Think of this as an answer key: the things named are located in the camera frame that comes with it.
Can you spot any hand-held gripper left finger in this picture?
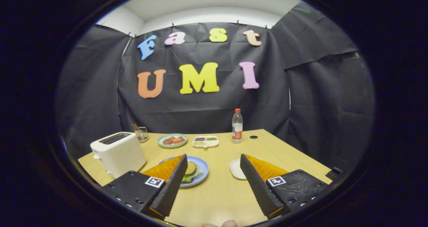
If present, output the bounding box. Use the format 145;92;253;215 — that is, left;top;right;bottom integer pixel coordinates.
102;153;188;218

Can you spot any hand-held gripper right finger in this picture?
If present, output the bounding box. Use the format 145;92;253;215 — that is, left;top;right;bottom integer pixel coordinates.
240;153;329;220

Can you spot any green lettuce leaf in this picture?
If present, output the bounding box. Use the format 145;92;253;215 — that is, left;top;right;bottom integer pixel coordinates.
182;167;204;183

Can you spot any white square plate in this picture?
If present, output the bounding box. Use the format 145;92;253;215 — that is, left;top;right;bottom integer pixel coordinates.
229;159;247;180

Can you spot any blue plate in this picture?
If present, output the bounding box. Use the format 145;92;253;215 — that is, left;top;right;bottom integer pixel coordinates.
158;156;209;188

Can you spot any pale green plate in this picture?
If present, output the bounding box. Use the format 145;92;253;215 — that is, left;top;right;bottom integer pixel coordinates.
157;133;188;148

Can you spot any glass holder with wooden sticks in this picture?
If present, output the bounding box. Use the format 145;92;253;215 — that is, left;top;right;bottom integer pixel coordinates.
132;123;149;143

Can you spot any white toaster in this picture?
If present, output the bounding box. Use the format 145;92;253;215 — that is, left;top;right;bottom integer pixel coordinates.
90;132;147;179

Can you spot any white divided condiment tray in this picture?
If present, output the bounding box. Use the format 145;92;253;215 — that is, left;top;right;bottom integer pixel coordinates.
193;135;220;148

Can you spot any clear plastic water bottle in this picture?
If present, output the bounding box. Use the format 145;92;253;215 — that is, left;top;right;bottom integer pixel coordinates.
232;108;243;144

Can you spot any black table edge clamp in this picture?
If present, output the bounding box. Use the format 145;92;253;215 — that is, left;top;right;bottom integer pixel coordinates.
326;167;342;181

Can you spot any black backdrop cloth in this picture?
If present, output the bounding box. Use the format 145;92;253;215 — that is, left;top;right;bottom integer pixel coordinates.
55;1;375;169

